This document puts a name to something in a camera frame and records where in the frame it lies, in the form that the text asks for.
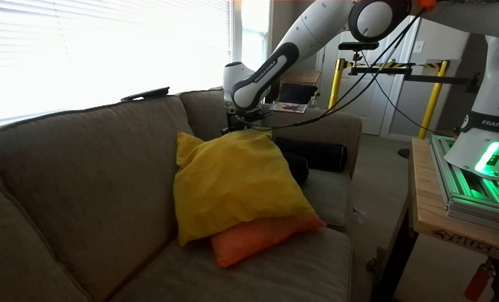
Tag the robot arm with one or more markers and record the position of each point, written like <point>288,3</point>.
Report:
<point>312,29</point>

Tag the black cushion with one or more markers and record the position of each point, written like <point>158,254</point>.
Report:
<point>296,167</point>

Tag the orange pillow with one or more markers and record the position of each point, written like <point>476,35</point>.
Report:
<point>253,239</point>

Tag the white wall switch plate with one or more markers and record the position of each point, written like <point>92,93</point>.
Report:
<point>418,46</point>

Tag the yellow and black sawhorse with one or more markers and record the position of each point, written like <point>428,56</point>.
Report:
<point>433,100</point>

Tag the grey-brown fabric sofa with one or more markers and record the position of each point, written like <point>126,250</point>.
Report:
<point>86,176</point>

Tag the narrow window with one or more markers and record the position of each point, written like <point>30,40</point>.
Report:
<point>254,37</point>

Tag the camera on mount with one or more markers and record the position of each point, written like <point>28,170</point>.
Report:
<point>358,46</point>

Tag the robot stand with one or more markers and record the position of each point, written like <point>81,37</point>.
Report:
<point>430,197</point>

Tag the yellow pillow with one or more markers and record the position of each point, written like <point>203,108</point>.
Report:
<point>237,184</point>

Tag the magazine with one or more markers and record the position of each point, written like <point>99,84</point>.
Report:
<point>288,107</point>

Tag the window with white blinds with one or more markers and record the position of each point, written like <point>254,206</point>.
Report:
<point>102,50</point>

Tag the white door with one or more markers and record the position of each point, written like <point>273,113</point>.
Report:
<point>371,109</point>

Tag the black remote control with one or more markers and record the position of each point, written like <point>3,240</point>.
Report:
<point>146,93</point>

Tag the black rolled blanket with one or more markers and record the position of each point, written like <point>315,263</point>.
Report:
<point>316,153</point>

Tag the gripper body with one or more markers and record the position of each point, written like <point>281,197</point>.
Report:
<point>234,123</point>

